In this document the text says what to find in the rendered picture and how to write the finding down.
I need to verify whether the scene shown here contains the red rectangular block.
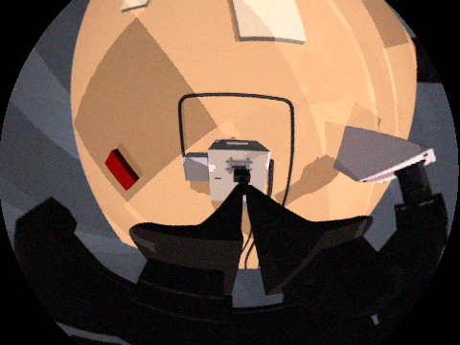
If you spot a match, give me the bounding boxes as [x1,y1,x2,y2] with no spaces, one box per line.
[104,149,139,191]

